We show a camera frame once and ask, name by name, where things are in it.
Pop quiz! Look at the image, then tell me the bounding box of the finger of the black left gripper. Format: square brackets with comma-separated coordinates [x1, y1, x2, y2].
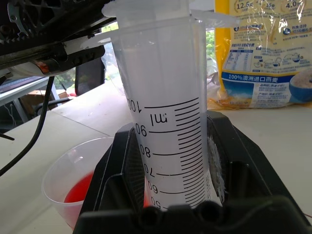
[36, 45, 106, 75]

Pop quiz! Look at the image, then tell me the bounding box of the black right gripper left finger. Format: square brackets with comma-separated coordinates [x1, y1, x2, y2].
[78, 122, 146, 216]

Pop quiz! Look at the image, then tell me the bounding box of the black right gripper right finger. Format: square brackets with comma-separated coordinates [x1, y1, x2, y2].
[206, 112, 290, 208]

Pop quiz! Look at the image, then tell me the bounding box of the clear plastic graduated cylinder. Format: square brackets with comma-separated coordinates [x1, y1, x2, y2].
[101, 0, 241, 211]

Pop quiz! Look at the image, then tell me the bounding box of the clear cup with red liquid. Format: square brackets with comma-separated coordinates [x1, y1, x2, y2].
[41, 136, 115, 230]

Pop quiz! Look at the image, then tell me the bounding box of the black office chair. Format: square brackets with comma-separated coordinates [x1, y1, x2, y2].
[74, 57, 106, 96]

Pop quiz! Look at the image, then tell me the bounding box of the brown cardboard box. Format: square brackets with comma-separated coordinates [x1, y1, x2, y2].
[20, 89, 69, 111]

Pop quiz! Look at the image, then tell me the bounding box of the grey desk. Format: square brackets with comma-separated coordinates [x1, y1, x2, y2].
[0, 76, 51, 108]

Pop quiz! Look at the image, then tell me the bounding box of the yellow oatmeal bag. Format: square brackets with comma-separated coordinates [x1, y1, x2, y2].
[207, 0, 312, 110]

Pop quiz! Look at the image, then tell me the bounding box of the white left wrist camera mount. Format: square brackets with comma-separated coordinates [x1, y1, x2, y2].
[9, 60, 49, 77]

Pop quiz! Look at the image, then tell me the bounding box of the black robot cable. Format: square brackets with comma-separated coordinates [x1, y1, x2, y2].
[0, 75, 56, 177]

